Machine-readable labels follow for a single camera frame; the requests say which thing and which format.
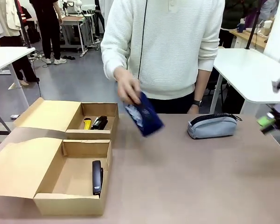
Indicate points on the grey zippered pencil case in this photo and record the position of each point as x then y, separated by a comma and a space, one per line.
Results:
212, 128

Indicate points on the navy blue tissue packet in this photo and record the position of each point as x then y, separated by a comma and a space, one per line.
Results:
149, 121

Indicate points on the small black stapler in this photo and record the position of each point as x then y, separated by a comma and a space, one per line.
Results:
102, 122

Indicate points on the long black stapler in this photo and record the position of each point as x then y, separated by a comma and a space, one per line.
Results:
96, 177

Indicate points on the yellow utility knife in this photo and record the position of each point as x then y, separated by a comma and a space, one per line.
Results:
87, 124

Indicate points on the small cardboard box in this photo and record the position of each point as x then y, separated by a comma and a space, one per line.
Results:
49, 112

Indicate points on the large cardboard box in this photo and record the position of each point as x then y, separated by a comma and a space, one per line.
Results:
18, 168

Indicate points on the person's left forearm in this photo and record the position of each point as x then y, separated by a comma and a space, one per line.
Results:
201, 86

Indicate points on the person's right forearm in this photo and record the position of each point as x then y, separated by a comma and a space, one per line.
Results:
114, 60

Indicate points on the person's left hand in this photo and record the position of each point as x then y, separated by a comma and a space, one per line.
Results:
194, 110

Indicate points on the person's right hand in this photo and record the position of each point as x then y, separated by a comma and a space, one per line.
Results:
128, 88

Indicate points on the white desk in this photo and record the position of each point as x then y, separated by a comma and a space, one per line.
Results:
247, 70
7, 56

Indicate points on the black wristwatch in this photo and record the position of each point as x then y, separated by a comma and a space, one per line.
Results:
197, 103

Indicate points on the white cylinder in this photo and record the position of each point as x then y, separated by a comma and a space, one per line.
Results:
267, 26

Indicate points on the blue mug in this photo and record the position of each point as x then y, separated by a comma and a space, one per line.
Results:
241, 28

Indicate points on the black stand pole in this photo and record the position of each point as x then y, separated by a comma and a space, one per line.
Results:
255, 23

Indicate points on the person in purple top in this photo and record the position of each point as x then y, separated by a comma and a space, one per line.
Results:
250, 18

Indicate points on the person in grey top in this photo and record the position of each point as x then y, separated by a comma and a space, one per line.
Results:
269, 9

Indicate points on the person in dark green jacket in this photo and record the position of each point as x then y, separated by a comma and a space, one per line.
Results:
233, 14

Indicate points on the person in white sweater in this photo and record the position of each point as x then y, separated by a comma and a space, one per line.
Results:
168, 46

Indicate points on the person in dark trousers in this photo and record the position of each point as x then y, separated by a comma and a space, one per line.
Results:
99, 18

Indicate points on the black shoes on floor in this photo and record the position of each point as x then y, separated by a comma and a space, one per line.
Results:
68, 57

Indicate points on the grey workbench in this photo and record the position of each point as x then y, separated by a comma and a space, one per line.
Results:
72, 19

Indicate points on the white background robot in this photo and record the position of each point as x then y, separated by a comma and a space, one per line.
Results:
71, 9

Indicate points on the person in black clothes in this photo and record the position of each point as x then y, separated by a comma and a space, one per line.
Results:
46, 23

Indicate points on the small grey floor object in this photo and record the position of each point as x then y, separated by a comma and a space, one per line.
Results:
14, 116

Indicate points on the black tripod pole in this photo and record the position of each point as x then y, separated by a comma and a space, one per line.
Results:
22, 23

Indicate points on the person in beige coat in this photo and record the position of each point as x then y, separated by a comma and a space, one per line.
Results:
7, 18

